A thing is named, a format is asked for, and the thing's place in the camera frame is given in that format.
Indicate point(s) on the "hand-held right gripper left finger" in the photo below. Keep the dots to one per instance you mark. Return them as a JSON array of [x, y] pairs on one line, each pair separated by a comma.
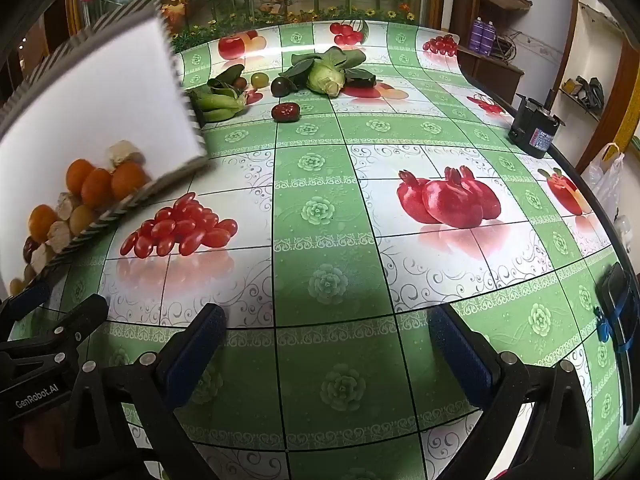
[[192, 352]]

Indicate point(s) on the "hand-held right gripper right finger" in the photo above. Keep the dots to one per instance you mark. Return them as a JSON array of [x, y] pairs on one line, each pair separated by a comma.
[[457, 355]]

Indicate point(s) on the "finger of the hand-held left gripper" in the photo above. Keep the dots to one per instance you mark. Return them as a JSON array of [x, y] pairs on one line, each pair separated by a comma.
[[75, 320], [27, 300]]

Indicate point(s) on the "pale sugarcane piece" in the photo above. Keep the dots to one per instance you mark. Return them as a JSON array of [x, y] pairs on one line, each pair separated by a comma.
[[122, 152], [65, 202], [59, 234], [42, 259]]

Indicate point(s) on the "orange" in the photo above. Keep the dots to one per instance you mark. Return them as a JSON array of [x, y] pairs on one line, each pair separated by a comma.
[[97, 189], [128, 181], [78, 174], [42, 221]]

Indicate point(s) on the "brown longan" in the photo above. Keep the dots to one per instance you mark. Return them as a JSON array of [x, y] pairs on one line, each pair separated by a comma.
[[17, 286], [81, 218]]

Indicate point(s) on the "white tray with striped rim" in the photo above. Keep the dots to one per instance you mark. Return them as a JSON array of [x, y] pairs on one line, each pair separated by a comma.
[[90, 95]]

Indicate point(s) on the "dark red date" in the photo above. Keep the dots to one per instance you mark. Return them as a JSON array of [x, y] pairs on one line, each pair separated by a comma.
[[30, 249]]

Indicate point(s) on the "white plastic bag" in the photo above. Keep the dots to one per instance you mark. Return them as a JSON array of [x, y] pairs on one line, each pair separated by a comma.
[[605, 177]]

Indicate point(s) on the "black electric motor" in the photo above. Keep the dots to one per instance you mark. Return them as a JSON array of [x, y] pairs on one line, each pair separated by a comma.
[[532, 127]]

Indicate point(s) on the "small bok choy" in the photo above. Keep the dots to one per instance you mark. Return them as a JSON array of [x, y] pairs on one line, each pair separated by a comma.
[[220, 101]]

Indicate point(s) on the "small dark red fruit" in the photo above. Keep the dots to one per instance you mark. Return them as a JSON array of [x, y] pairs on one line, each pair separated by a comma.
[[241, 83]]

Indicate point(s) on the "dark round fruit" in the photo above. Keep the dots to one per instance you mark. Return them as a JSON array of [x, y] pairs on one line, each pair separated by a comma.
[[281, 86]]

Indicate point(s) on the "small olive green fruit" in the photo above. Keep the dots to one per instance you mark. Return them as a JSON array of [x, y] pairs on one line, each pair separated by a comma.
[[259, 79]]

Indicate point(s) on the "low wooden cabinet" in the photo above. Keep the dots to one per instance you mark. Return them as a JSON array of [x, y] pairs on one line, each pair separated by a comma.
[[492, 75]]

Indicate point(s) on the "dark tool pile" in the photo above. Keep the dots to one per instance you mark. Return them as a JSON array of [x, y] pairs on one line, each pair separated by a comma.
[[584, 92]]

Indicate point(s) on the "large bok choy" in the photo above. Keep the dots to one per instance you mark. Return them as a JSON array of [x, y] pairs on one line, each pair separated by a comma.
[[325, 77]]

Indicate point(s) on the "purple spray can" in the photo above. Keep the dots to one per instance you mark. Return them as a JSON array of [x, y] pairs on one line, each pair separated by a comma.
[[477, 35], [489, 36]]

